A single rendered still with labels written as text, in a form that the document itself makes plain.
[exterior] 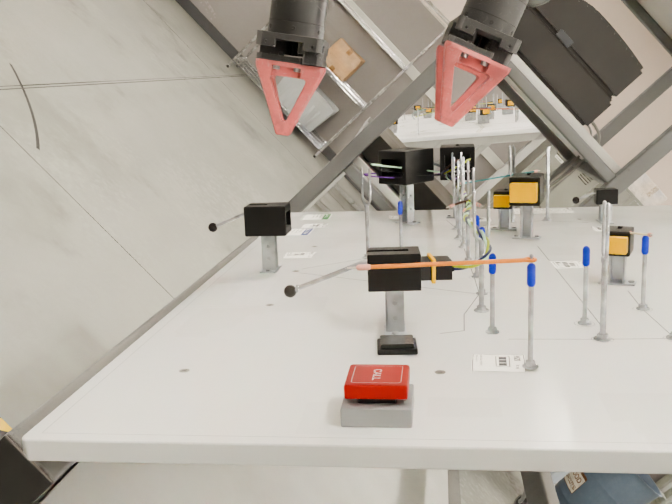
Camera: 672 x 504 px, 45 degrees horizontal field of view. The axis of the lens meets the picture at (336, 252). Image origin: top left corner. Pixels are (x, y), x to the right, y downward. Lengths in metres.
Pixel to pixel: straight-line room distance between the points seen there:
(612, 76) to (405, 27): 6.43
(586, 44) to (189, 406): 1.39
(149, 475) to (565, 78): 1.31
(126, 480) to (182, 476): 0.09
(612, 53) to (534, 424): 1.34
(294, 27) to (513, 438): 0.44
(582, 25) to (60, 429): 1.48
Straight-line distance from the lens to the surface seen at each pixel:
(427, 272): 0.85
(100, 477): 0.85
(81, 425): 0.70
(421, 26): 8.26
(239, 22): 8.45
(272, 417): 0.67
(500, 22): 0.83
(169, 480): 0.92
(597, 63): 1.89
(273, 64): 0.82
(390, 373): 0.65
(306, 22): 0.82
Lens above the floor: 1.29
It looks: 13 degrees down
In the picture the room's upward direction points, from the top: 47 degrees clockwise
